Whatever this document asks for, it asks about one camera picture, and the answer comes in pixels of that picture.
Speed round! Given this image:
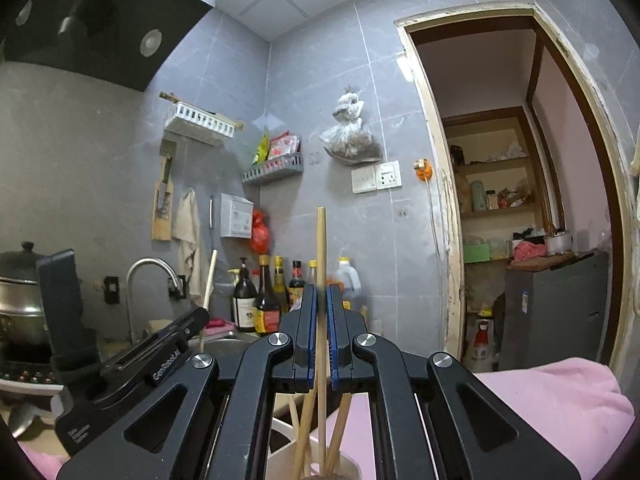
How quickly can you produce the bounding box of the bamboo chopstick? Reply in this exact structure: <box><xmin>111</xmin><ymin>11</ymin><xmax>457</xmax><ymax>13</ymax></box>
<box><xmin>317</xmin><ymin>207</ymin><xmax>328</xmax><ymax>476</ymax></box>
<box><xmin>198</xmin><ymin>247</ymin><xmax>218</xmax><ymax>353</ymax></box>

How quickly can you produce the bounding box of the chrome faucet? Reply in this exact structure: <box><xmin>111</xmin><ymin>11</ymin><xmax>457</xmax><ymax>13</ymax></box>
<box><xmin>125</xmin><ymin>257</ymin><xmax>184</xmax><ymax>344</ymax></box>

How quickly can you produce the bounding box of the dark bottle white label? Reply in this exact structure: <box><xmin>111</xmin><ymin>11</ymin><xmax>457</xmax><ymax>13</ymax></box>
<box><xmin>232</xmin><ymin>257</ymin><xmax>257</xmax><ymax>333</ymax></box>

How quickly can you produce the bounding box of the hanging beige cloth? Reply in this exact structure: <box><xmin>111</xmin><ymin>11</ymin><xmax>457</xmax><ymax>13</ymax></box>
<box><xmin>172</xmin><ymin>188</ymin><xmax>208</xmax><ymax>307</ymax></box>

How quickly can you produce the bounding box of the dark soy sauce bottle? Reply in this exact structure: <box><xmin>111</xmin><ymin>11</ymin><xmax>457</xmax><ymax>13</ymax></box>
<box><xmin>254</xmin><ymin>255</ymin><xmax>281</xmax><ymax>336</ymax></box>

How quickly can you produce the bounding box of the wooden cutting board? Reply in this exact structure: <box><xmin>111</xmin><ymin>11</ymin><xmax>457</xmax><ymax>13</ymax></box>
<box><xmin>151</xmin><ymin>139</ymin><xmax>177</xmax><ymax>242</ymax></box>

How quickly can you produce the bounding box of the steel cooking pot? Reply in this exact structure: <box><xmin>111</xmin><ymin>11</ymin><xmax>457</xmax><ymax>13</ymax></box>
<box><xmin>0</xmin><ymin>240</ymin><xmax>49</xmax><ymax>344</ymax></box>

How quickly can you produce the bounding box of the red plastic bag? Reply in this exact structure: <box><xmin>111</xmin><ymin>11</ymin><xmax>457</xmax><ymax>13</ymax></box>
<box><xmin>248</xmin><ymin>209</ymin><xmax>271</xmax><ymax>255</ymax></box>

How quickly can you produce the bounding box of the pink floral cloth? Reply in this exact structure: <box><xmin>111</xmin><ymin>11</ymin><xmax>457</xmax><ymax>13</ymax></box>
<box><xmin>340</xmin><ymin>358</ymin><xmax>639</xmax><ymax>479</ymax></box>

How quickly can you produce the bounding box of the large vinegar jug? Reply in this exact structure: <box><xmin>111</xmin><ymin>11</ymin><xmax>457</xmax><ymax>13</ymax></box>
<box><xmin>334</xmin><ymin>257</ymin><xmax>362</xmax><ymax>312</ymax></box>

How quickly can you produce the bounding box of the grey cabinet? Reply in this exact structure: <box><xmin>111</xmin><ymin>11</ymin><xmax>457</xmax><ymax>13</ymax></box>
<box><xmin>498</xmin><ymin>252</ymin><xmax>608</xmax><ymax>370</ymax></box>

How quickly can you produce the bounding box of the hanging plastic bag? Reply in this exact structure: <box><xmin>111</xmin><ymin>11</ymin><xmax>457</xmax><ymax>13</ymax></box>
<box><xmin>320</xmin><ymin>87</ymin><xmax>382</xmax><ymax>166</ymax></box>

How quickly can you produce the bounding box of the black range hood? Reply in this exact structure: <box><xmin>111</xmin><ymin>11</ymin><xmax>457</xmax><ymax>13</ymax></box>
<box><xmin>1</xmin><ymin>0</ymin><xmax>216</xmax><ymax>91</ymax></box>

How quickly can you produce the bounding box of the grey wall shelf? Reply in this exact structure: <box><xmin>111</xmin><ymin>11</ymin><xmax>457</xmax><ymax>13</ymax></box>
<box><xmin>241</xmin><ymin>152</ymin><xmax>304</xmax><ymax>185</ymax></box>

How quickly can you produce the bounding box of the white plastic wall basket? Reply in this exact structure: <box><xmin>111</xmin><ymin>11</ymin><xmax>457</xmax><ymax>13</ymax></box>
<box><xmin>165</xmin><ymin>101</ymin><xmax>235</xmax><ymax>146</ymax></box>

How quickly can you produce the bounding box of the orange wall hook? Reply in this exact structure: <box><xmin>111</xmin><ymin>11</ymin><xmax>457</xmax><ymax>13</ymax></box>
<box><xmin>413</xmin><ymin>158</ymin><xmax>433</xmax><ymax>182</ymax></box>

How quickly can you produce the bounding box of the white wall socket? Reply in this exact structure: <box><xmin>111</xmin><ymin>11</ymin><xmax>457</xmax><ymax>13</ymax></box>
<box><xmin>352</xmin><ymin>160</ymin><xmax>402</xmax><ymax>194</ymax></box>

